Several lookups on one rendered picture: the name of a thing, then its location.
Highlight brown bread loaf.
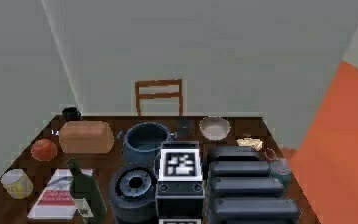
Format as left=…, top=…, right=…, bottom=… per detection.
left=58, top=120, right=116, bottom=155

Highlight dark brown wooden table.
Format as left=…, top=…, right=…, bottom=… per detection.
left=0, top=114, right=321, bottom=224

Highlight brown wooden chair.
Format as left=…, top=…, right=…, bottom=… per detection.
left=134, top=78, right=184, bottom=117

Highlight red tomato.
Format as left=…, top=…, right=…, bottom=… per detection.
left=30, top=138, right=59, bottom=162

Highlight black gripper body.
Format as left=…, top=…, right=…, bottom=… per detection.
left=108, top=162, right=159, bottom=224

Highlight pale yellow cup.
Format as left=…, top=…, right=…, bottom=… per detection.
left=0, top=168, right=34, bottom=200

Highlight black mug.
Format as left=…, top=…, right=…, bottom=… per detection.
left=61, top=106, right=82, bottom=122

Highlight dark green glass bottle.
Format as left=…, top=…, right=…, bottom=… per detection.
left=65, top=157, right=108, bottom=224

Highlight blue cooking pot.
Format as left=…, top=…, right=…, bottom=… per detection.
left=117, top=121, right=179, bottom=166

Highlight white bowl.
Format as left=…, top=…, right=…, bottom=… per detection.
left=198, top=116, right=232, bottom=142

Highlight red and white book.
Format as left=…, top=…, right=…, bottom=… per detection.
left=26, top=168, right=95, bottom=221

